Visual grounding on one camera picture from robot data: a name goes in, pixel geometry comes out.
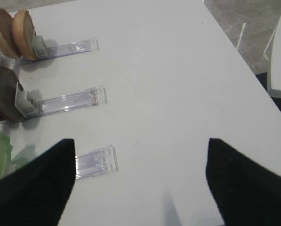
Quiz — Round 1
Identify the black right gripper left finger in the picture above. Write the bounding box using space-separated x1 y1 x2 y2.
0 138 76 226

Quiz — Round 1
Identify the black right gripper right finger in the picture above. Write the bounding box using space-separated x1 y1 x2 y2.
206 138 281 226

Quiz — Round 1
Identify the brown meat patty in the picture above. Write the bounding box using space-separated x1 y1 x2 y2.
0 66 24 122

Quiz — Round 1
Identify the near tan bread bun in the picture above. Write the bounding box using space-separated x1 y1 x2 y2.
12 9 37 61

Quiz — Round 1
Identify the tan bread bun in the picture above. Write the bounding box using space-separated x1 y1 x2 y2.
0 8 21 59
12 9 37 61

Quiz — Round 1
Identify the far tan bread bun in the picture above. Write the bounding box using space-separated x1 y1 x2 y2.
0 8 21 59

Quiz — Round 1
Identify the grey patty pusher block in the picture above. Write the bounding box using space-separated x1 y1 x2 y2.
14 82 39 118

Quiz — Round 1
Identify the grey bun pusher block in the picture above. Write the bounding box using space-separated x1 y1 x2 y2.
32 35 48 58

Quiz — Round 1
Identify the clear acrylic lettuce rail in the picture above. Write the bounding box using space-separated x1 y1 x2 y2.
75 145 119 180

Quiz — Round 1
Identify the clear acrylic patty rail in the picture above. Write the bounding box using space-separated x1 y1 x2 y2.
26 86 107 119

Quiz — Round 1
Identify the clear acrylic bun rail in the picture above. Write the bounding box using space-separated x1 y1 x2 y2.
16 37 99 65

